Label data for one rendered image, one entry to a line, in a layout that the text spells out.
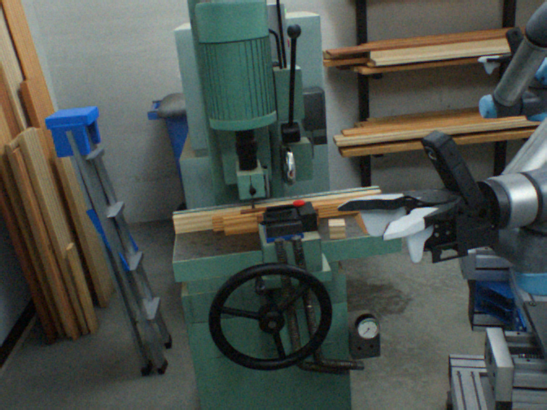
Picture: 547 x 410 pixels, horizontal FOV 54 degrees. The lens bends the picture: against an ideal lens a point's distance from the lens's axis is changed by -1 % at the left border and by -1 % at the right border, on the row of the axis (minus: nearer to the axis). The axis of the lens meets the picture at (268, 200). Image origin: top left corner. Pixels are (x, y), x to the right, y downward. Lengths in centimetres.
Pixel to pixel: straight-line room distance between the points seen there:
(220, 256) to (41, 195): 139
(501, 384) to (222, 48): 96
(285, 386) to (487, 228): 98
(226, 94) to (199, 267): 44
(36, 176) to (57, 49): 145
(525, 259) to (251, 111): 75
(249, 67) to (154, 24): 242
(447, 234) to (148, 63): 317
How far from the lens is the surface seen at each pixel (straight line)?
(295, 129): 157
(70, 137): 210
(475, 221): 77
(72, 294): 280
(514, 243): 89
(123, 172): 394
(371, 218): 78
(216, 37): 132
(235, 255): 138
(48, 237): 269
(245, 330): 150
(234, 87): 133
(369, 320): 147
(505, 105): 177
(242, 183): 143
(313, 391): 165
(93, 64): 381
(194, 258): 139
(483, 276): 167
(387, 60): 326
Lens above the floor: 152
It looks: 21 degrees down
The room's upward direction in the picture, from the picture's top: 6 degrees counter-clockwise
